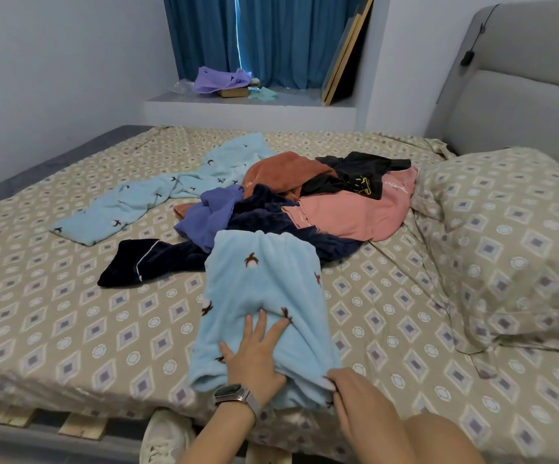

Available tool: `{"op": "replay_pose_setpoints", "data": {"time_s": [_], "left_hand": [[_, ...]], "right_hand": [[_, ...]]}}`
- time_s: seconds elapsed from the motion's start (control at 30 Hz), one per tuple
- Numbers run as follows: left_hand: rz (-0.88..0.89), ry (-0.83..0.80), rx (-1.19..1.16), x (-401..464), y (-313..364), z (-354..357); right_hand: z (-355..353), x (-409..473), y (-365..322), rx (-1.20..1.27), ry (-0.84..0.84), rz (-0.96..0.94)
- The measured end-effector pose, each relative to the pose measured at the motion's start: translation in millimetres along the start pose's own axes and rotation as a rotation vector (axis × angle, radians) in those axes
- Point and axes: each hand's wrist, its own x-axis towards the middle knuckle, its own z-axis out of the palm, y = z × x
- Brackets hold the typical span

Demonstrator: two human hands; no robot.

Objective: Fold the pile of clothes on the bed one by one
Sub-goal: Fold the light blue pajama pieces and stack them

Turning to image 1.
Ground purple-blue garment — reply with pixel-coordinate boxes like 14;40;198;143
174;183;246;254

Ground person's right hand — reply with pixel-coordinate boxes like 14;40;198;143
326;367;418;464

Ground rust brown garment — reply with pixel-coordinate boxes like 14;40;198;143
173;150;339;218

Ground grey upholstered headboard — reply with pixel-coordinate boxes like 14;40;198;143
424;0;559;184

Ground black cable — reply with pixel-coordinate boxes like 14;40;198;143
459;5;501;68

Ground person's left hand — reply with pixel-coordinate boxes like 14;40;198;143
217;308;292;407

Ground grey band wristwatch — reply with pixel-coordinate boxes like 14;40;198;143
212;382;263;421

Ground leaning wooden picture frames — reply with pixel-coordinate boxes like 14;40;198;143
320;0;377;106

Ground bed with patterned beige sheet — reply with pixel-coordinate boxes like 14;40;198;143
0;0;559;464

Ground white shoe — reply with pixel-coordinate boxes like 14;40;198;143
139;409;196;464
245;441;293;464

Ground navy velvet garment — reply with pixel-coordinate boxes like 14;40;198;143
96;183;368;290

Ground light blue fleece garment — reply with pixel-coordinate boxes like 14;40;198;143
187;229;341;412

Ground black garment yellow print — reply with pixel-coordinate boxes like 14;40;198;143
301;150;413;201

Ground patterned beige pillow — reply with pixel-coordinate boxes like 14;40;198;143
411;146;559;358

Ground purple cloth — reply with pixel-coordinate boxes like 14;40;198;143
192;65;254;97

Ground pink shirt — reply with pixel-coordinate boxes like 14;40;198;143
281;166;420;244

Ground light blue fleece pajama pants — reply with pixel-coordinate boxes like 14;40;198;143
50;132;275;247

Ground blue curtain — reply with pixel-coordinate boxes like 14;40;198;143
162;0;366;90

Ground teal small item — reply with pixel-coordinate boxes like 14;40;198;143
246;86;279;103

